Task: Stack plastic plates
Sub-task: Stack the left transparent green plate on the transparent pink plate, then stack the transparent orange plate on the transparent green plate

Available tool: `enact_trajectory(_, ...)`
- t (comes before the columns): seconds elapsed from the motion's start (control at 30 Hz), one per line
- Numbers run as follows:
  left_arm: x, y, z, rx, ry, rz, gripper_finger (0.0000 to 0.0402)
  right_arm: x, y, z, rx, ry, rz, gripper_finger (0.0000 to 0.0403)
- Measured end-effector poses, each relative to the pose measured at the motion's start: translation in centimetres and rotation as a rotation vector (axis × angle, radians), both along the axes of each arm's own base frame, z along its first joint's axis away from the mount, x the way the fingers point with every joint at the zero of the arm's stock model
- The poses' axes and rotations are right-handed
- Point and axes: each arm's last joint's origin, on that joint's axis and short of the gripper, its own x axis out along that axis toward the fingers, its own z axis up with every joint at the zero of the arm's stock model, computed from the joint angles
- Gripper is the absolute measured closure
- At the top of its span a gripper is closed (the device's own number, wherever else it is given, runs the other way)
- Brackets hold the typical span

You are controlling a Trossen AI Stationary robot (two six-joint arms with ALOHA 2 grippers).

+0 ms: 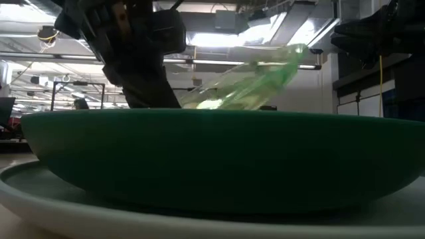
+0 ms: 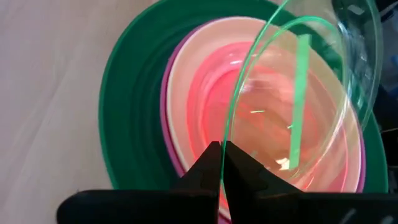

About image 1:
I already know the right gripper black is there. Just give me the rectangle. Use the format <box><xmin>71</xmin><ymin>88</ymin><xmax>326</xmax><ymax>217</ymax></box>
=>
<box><xmin>330</xmin><ymin>0</ymin><xmax>425</xmax><ymax>70</ymax></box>

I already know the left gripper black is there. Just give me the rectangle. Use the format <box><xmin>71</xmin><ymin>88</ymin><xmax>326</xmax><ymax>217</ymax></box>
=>
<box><xmin>54</xmin><ymin>0</ymin><xmax>187</xmax><ymax>110</ymax></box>

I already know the clear green plastic bottle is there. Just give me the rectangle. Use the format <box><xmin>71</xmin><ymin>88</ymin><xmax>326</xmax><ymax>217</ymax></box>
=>
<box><xmin>178</xmin><ymin>42</ymin><xmax>310</xmax><ymax>111</ymax></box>

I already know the person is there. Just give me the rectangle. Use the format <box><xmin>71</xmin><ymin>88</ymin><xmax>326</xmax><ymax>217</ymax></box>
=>
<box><xmin>73</xmin><ymin>98</ymin><xmax>90</xmax><ymax>110</ymax></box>

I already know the dark green plastic plate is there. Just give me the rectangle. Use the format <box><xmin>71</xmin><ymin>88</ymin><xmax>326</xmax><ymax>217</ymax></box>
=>
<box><xmin>20</xmin><ymin>107</ymin><xmax>425</xmax><ymax>214</ymax></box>

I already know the white plastic plate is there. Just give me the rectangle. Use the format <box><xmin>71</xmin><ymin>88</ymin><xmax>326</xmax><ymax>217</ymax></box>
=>
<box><xmin>0</xmin><ymin>159</ymin><xmax>425</xmax><ymax>239</ymax></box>

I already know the dark monitor screen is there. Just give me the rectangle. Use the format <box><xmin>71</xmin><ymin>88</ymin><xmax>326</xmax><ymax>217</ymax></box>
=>
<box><xmin>0</xmin><ymin>96</ymin><xmax>17</xmax><ymax>129</ymax></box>

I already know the black metal frame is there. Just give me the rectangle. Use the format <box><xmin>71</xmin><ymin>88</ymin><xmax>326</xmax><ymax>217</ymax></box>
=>
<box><xmin>50</xmin><ymin>80</ymin><xmax>106</xmax><ymax>112</ymax></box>

